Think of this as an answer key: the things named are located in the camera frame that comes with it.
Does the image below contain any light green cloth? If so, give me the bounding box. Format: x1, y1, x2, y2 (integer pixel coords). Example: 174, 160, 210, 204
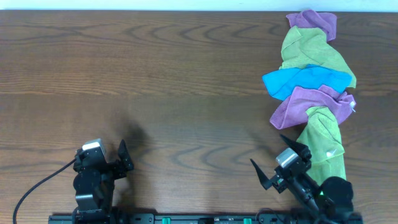
297, 106, 346, 185

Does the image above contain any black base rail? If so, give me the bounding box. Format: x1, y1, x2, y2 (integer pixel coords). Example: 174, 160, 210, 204
48, 212, 364, 224

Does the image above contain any olive green cloth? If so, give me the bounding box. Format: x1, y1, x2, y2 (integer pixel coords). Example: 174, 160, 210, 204
280, 26, 357, 88

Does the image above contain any blue cloth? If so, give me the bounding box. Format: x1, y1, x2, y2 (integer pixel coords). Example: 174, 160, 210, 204
262, 64, 353, 101

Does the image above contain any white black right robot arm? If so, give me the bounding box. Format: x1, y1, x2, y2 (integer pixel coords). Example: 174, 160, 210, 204
250, 135, 363, 223

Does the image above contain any purple cloth far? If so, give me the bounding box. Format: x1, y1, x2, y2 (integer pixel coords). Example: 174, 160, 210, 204
286, 9, 337, 41

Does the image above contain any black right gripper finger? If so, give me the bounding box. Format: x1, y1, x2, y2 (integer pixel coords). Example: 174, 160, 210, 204
250, 159, 272, 190
280, 134, 312, 159

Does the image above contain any purple cloth near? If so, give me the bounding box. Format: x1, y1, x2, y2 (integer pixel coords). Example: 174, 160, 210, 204
270, 85, 356, 129

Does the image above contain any purple cloth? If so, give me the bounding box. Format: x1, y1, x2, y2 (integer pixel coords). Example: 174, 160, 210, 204
270, 85, 356, 129
286, 9, 337, 41

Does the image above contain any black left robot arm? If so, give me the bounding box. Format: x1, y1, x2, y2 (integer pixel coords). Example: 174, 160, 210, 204
72, 139, 134, 223

